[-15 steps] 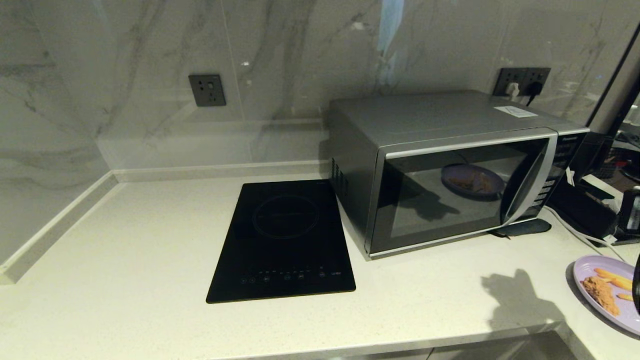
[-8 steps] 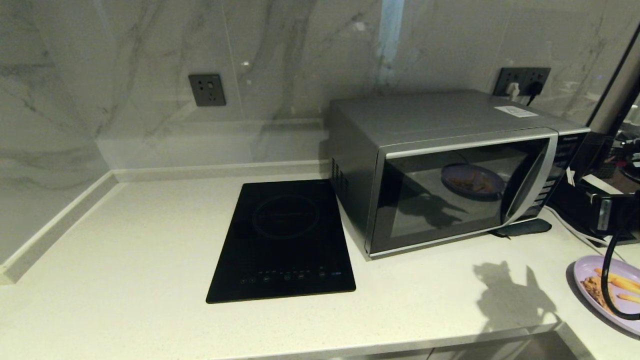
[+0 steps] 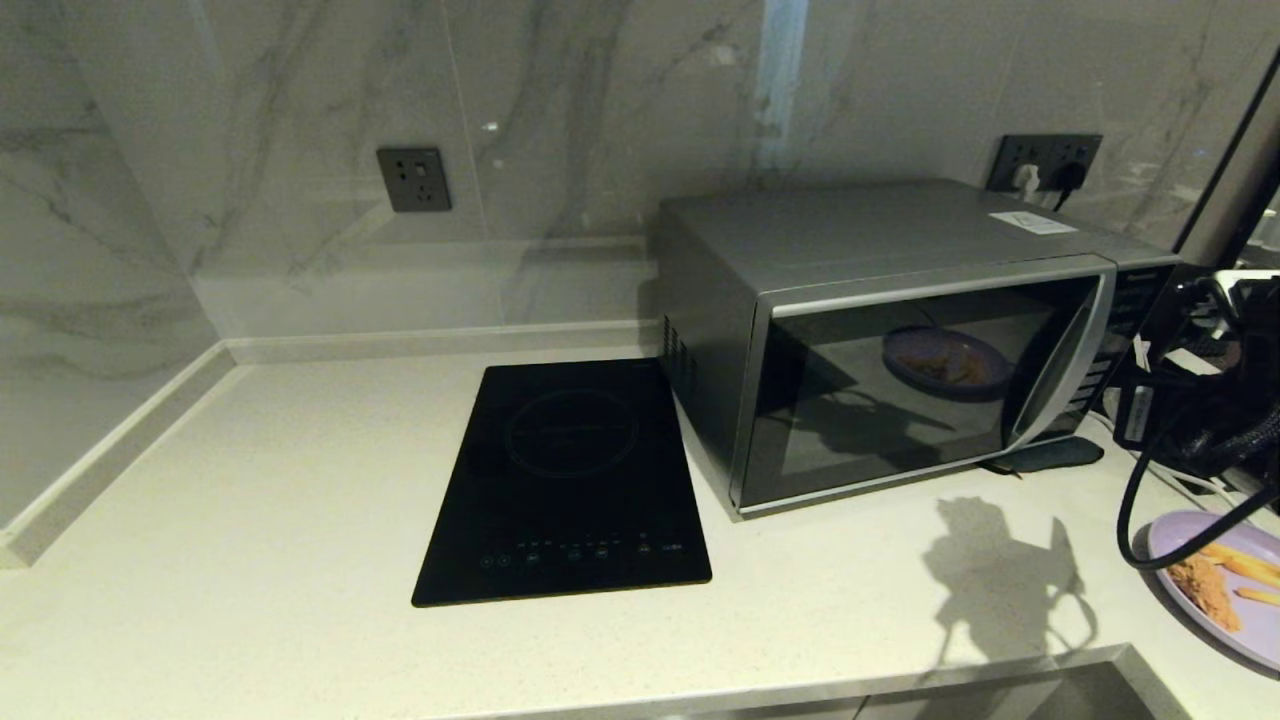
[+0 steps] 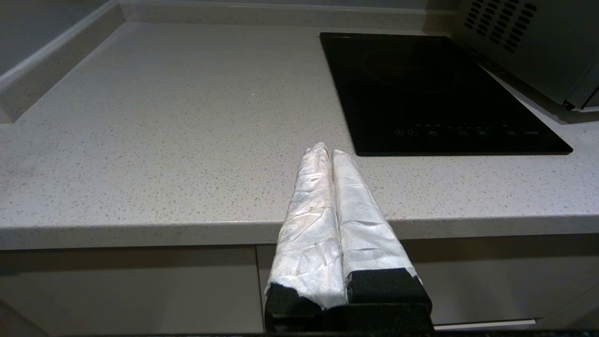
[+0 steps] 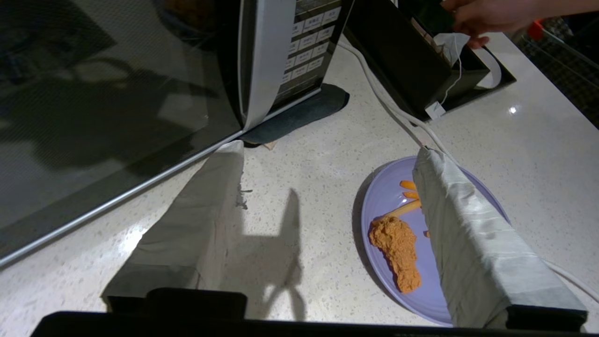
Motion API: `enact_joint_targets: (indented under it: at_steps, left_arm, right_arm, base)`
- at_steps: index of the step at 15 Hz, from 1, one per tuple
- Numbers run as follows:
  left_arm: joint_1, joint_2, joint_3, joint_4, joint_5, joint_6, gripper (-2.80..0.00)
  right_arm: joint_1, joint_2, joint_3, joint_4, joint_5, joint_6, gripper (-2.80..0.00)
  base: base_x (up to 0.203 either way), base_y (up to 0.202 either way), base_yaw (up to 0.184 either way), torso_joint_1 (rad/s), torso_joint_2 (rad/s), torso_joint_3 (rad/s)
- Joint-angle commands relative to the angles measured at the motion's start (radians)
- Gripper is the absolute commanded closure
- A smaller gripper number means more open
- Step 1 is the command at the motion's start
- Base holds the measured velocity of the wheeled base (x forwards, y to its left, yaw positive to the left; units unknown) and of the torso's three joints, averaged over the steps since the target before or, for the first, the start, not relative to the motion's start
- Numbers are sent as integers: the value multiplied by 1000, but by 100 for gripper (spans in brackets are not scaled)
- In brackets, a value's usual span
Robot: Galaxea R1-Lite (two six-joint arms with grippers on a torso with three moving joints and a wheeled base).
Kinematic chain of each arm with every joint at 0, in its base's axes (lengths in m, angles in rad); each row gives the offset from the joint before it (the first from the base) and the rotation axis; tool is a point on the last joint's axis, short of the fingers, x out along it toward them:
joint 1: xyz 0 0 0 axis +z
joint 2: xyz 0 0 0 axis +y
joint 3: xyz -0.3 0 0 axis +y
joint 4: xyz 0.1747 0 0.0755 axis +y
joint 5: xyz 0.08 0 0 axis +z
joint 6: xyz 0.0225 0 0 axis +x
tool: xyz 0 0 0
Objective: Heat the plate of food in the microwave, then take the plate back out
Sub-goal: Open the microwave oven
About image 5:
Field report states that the right gripper grey taped left finger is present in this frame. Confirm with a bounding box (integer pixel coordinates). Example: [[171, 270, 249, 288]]
[[101, 139, 247, 320]]

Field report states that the person's bare hand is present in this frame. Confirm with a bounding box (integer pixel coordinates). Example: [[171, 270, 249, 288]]
[[440, 0, 539, 50]]

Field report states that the black wire basket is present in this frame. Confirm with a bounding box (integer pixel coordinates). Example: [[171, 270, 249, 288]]
[[512, 16, 599, 129]]

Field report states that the black stand base with cables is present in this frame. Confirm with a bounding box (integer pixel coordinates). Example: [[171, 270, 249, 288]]
[[440, 33, 517, 114]]

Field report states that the lavender plate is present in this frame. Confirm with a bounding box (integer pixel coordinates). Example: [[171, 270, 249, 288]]
[[360, 156, 511, 327]]

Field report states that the white curved paper strip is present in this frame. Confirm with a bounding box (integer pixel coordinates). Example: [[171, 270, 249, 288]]
[[473, 47, 502, 89]]

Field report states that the fried chicken piece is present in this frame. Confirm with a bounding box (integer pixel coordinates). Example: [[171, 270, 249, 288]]
[[369, 215, 422, 294]]

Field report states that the person's bare forearm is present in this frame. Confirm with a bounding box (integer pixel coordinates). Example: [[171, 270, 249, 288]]
[[538, 0, 599, 20]]

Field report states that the white tea bag with tag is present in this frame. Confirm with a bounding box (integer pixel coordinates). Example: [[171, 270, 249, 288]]
[[425, 32, 471, 120]]

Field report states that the white power cable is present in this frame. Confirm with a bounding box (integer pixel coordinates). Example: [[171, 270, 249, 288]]
[[336, 38, 599, 304]]

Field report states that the black tea box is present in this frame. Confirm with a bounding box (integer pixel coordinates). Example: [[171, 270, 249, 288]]
[[344, 0, 491, 121]]

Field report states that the right gripper grey taped right finger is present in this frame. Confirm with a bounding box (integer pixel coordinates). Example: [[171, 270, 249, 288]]
[[414, 147, 588, 330]]

